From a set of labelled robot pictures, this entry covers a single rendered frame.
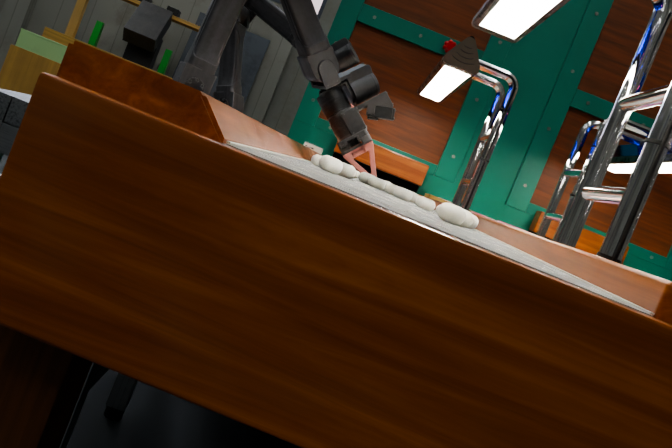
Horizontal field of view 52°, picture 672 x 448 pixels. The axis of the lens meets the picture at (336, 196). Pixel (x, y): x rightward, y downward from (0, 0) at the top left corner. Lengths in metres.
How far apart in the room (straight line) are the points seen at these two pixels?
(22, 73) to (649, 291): 7.19
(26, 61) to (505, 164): 5.86
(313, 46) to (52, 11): 8.88
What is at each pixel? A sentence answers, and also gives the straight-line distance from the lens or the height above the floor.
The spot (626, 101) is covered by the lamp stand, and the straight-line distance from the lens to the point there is 0.92.
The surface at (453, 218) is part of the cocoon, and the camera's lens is 0.78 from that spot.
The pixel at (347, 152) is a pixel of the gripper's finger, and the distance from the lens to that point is 1.42.
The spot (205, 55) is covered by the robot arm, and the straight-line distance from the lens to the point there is 1.34.
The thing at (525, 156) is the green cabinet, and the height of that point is 1.01.
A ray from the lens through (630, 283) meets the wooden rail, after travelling 0.55.
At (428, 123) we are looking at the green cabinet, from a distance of 2.29.
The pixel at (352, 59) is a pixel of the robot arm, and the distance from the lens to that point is 1.82.
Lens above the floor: 0.75
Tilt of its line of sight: 2 degrees down
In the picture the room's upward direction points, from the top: 22 degrees clockwise
